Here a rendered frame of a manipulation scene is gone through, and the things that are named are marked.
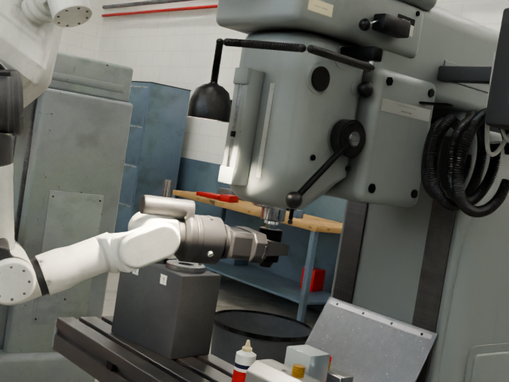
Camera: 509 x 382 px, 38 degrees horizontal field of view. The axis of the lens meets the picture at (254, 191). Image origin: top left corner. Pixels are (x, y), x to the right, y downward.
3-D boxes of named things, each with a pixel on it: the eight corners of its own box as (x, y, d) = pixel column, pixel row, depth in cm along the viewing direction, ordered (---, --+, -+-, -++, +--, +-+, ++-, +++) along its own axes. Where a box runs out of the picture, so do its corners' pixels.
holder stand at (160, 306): (170, 360, 162) (183, 270, 161) (110, 332, 177) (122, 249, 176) (209, 355, 171) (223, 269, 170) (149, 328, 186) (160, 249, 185)
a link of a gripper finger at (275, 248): (285, 258, 143) (257, 255, 140) (288, 241, 143) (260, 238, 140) (289, 259, 141) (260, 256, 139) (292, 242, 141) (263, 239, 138)
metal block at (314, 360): (305, 389, 129) (310, 356, 129) (281, 378, 134) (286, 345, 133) (325, 386, 133) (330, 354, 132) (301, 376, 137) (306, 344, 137)
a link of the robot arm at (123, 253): (185, 252, 130) (113, 280, 126) (170, 240, 139) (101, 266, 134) (176, 217, 129) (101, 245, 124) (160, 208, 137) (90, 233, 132)
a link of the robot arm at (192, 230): (200, 267, 133) (139, 263, 129) (181, 254, 143) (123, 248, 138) (211, 206, 132) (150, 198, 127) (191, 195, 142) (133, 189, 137)
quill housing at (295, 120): (275, 210, 129) (304, 26, 128) (206, 192, 145) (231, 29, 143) (349, 216, 142) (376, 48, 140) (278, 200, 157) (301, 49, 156)
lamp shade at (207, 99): (179, 114, 126) (184, 78, 125) (201, 119, 132) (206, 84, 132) (215, 119, 122) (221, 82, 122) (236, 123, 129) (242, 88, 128)
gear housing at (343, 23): (297, 20, 124) (307, -40, 123) (210, 25, 142) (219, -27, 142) (420, 61, 146) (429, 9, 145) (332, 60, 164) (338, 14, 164)
